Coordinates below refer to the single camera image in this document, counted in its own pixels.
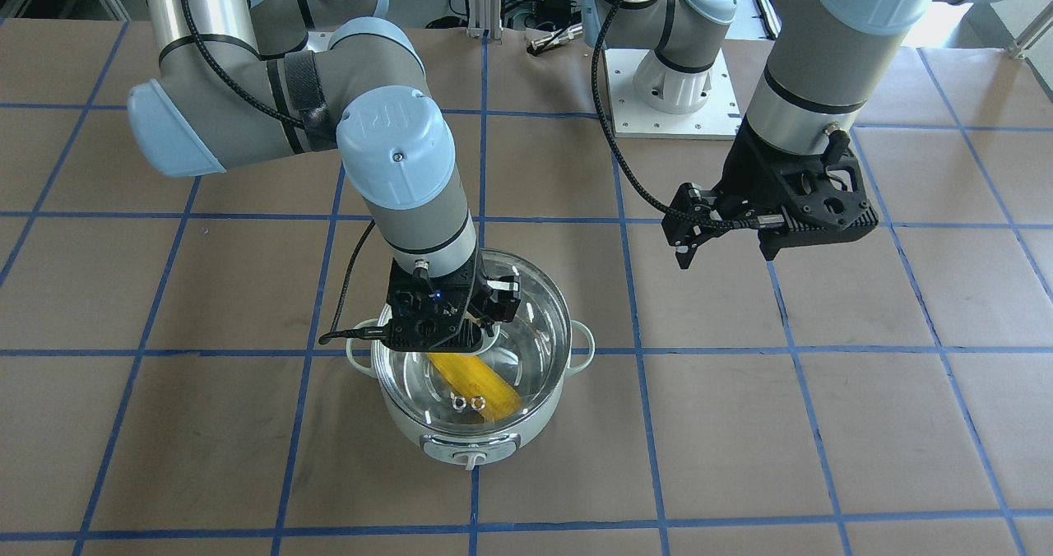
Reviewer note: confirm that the yellow corn cob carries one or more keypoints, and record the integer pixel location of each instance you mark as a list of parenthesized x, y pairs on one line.
[(484, 390)]

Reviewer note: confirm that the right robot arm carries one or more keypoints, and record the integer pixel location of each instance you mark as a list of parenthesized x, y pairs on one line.
[(219, 104)]

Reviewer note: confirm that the aluminium frame post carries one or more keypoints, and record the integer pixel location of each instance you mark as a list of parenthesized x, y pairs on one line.
[(485, 20)]

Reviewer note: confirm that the pale green electric pot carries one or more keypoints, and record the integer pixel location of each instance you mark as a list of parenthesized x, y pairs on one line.
[(470, 451)]

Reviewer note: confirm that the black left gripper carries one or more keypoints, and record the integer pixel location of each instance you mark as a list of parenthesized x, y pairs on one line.
[(763, 171)]

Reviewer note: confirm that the glass pot lid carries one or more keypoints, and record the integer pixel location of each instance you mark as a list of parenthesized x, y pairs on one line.
[(530, 354)]

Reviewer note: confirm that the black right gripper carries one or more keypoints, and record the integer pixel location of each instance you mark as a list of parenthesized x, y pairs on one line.
[(501, 297)]

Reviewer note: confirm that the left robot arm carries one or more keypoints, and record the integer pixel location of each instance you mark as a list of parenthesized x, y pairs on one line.
[(823, 67)]

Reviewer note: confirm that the black power brick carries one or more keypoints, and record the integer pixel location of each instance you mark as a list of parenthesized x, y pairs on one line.
[(555, 12)]

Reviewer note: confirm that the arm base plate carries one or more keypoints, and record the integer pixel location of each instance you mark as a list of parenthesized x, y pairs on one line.
[(648, 99)]

